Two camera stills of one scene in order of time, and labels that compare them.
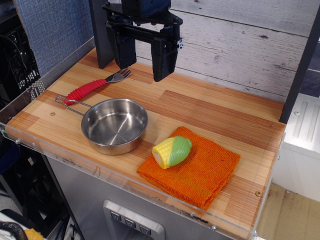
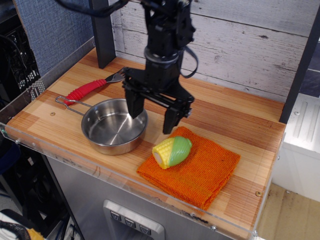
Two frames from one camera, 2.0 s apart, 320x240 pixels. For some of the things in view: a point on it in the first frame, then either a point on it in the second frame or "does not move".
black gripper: [150, 19] → [161, 81]
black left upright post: [98, 15] does not move
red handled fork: [116, 76] does not move
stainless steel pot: [111, 127] does not move
